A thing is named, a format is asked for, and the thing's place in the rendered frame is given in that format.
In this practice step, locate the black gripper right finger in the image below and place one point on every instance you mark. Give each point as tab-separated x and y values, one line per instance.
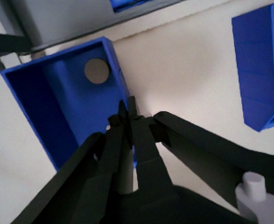
242	177

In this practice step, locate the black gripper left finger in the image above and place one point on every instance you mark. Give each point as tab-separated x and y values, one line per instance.
88	183

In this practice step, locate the grey metal shelf rack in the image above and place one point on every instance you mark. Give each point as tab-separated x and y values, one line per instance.
29	23

